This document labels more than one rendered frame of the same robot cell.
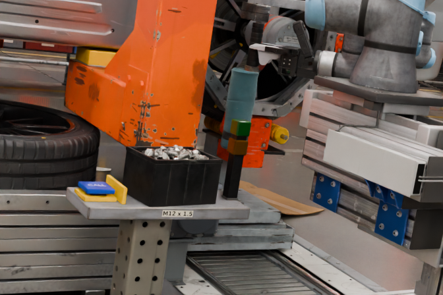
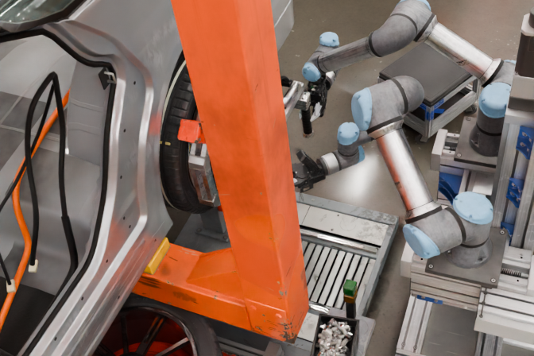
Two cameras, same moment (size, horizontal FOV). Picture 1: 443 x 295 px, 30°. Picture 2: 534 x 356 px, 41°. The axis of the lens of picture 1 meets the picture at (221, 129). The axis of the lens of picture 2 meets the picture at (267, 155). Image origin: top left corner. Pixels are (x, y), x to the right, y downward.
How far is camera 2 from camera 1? 2.21 m
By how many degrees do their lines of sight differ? 45
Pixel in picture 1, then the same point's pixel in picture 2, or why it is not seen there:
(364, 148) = (516, 330)
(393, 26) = (482, 235)
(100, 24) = (147, 247)
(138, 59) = (259, 299)
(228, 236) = not seen: hidden behind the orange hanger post
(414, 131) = (524, 291)
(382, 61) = (478, 253)
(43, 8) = (118, 287)
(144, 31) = (261, 287)
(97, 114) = (202, 310)
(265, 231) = not seen: hidden behind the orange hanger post
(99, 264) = not seen: outside the picture
